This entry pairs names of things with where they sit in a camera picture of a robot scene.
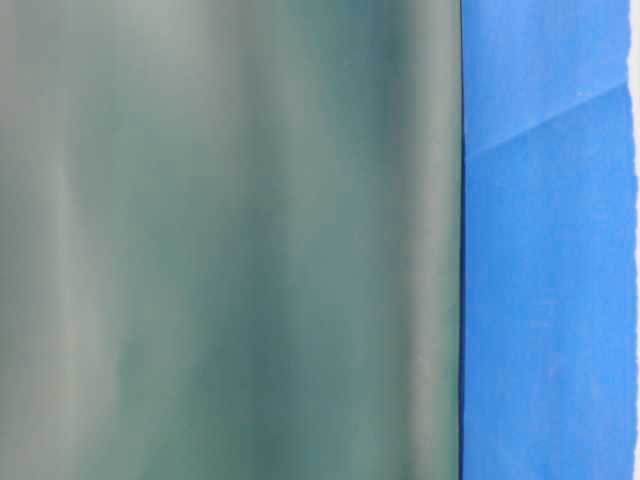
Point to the blue table cloth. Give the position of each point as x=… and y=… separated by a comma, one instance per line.
x=550, y=277

